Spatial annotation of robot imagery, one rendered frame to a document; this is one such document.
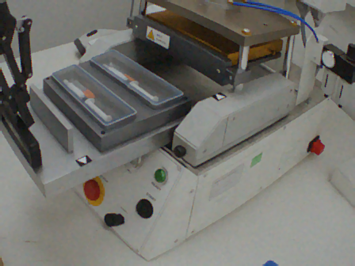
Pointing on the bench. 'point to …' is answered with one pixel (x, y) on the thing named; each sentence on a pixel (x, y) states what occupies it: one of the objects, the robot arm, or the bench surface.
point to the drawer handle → (22, 134)
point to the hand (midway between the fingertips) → (20, 105)
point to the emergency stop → (92, 190)
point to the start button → (143, 208)
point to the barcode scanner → (91, 38)
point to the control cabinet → (318, 9)
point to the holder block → (99, 136)
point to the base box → (234, 180)
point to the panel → (110, 200)
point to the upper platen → (210, 39)
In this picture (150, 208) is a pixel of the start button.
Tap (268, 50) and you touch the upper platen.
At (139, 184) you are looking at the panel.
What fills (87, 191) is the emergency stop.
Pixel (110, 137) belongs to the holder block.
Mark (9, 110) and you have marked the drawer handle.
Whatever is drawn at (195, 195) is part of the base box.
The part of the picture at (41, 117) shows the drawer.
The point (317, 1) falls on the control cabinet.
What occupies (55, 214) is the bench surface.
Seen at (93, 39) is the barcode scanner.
